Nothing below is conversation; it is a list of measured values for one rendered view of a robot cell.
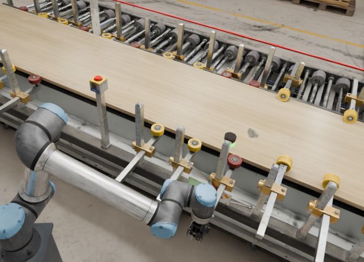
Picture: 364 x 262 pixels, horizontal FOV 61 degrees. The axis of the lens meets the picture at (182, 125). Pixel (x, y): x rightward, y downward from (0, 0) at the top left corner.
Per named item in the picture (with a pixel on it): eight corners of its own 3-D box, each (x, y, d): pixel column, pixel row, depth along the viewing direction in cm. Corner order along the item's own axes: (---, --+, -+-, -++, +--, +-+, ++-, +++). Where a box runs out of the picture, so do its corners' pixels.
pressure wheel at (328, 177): (337, 179, 155) (320, 179, 160) (340, 191, 158) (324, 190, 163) (338, 171, 159) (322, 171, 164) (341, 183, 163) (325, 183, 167)
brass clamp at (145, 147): (150, 158, 180) (150, 153, 177) (130, 150, 184) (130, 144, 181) (155, 152, 185) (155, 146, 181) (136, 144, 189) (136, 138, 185)
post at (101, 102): (106, 150, 198) (100, 92, 168) (101, 147, 199) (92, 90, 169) (111, 145, 201) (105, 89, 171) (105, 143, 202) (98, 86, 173)
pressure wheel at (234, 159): (235, 179, 176) (239, 166, 168) (222, 174, 178) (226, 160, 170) (240, 170, 181) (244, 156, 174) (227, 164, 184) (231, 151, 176)
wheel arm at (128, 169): (120, 186, 164) (119, 181, 161) (115, 183, 165) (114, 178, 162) (161, 138, 194) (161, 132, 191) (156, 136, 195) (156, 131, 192)
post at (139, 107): (141, 166, 192) (140, 106, 160) (136, 164, 193) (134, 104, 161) (144, 163, 194) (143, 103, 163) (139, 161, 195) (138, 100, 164)
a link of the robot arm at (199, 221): (197, 196, 132) (218, 206, 129) (196, 203, 135) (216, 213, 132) (188, 213, 125) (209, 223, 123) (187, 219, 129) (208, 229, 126)
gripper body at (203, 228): (185, 235, 136) (188, 221, 128) (194, 220, 142) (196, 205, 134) (201, 243, 134) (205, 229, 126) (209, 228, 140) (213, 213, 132)
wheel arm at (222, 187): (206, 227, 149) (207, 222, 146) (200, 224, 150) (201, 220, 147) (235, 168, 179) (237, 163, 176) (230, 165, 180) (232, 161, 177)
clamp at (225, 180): (231, 192, 166) (232, 187, 162) (207, 182, 169) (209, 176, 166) (234, 185, 169) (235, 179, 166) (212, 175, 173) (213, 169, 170)
